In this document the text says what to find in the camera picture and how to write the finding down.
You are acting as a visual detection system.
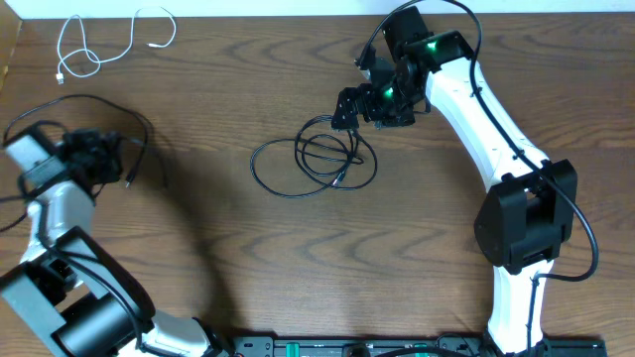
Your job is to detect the white usb cable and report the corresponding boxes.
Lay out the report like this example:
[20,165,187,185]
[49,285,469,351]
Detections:
[55,5,178,85]

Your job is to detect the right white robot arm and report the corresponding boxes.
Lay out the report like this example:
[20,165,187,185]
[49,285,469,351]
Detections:
[331,31,577,356]

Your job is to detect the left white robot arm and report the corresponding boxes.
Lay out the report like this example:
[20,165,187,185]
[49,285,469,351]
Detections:
[1,125,233,356]

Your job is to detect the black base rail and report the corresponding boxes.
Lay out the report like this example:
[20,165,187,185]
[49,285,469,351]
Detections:
[219,333,608,357]

